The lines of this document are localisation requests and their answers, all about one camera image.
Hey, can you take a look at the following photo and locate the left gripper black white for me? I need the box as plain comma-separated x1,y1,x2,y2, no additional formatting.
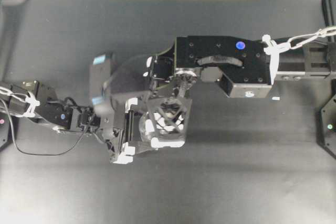
101,95,158,164

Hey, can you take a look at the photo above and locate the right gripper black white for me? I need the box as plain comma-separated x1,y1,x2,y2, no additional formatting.
143,56,197,147

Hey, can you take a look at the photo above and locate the clear plastic bottle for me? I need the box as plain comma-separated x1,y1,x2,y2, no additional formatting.
139,108,185,148

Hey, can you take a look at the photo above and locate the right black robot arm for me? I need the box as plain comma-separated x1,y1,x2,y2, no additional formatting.
139,35,335,149

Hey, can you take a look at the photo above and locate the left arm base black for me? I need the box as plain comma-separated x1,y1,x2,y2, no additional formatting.
0,112,18,151

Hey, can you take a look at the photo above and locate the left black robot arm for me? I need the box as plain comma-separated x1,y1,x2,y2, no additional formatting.
1,80,156,164

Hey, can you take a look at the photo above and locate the black thin cable left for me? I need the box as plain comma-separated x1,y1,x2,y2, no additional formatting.
0,95,106,156

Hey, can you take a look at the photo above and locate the white chain cable right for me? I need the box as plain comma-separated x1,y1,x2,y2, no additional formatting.
261,26,336,83

